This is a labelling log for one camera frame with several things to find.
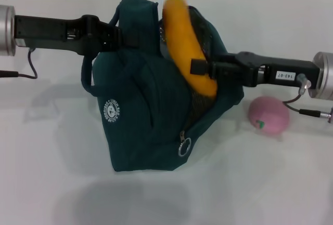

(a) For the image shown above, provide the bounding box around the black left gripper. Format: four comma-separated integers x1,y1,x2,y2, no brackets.
14,14,142,57

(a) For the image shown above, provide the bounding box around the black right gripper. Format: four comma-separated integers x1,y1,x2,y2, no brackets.
190,51,319,89

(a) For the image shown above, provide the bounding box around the yellow toy banana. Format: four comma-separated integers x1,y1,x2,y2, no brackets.
162,0,218,98

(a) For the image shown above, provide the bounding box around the pink toy peach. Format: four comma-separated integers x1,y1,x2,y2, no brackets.
248,95,290,134

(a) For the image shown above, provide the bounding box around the dark teal lunch bag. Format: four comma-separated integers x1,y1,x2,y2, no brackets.
81,0,245,171

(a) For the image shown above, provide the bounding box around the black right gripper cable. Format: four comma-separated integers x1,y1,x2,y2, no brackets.
282,74,333,124

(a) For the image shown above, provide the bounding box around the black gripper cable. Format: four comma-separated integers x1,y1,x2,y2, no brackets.
282,74,333,124
0,48,39,80

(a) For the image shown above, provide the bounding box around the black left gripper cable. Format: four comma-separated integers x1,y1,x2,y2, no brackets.
0,48,39,80

